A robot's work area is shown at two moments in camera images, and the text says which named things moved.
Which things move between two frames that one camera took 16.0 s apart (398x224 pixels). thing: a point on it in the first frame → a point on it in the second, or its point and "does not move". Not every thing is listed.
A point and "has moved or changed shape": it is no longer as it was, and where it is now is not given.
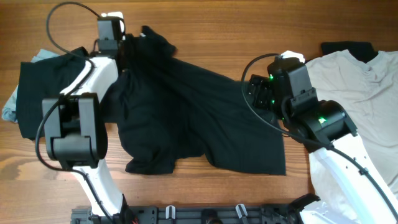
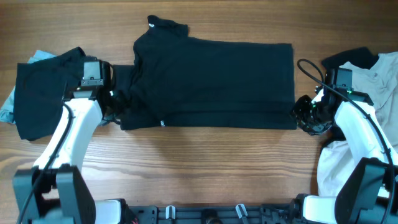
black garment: x=363 y=51 → x=362 y=57
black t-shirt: x=168 y=111 has moved or changed shape
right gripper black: x=258 y=86 → x=298 y=110
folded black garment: x=44 y=79 does not move
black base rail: x=195 y=214 does not move
